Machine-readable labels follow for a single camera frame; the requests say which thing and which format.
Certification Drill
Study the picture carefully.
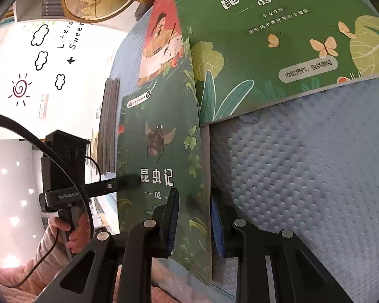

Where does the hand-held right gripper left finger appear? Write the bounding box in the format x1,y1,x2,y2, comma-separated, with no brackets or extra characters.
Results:
39,188,180,303

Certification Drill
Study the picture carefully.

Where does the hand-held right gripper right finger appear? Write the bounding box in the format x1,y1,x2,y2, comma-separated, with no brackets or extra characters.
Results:
210,196,346,303

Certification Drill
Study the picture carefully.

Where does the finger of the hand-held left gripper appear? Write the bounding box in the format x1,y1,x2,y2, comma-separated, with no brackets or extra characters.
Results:
82,174,141,198

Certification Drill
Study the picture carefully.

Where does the stack of thin books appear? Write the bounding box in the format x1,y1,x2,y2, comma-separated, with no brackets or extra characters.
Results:
98,77,121,175

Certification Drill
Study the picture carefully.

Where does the dark green beetle cover book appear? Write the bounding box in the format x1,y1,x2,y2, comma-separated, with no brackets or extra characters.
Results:
115,36,214,286

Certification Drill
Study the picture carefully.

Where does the person's left forearm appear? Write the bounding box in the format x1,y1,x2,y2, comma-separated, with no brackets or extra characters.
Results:
28,227,72,291

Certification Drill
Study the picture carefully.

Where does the person's left hand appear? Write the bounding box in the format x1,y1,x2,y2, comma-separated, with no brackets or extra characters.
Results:
47,213,93,255

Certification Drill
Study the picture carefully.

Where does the light blue textured mat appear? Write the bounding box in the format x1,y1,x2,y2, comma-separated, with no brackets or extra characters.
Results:
109,0,379,300

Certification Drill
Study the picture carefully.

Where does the red scholar portrait book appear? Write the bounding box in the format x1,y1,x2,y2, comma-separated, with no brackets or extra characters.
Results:
137,0,192,87

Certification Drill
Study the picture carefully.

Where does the green butterfly cover book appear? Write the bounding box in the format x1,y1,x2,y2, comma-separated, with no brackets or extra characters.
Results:
172,0,379,123

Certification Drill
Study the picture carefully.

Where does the white wall switch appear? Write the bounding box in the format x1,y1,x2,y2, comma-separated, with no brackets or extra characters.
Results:
39,93,49,119

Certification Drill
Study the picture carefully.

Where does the red sun wall sticker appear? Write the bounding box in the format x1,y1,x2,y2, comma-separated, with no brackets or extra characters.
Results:
8,72,34,106

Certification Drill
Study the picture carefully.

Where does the black lettering wall sticker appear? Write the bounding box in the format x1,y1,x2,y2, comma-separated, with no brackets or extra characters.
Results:
55,22,84,51

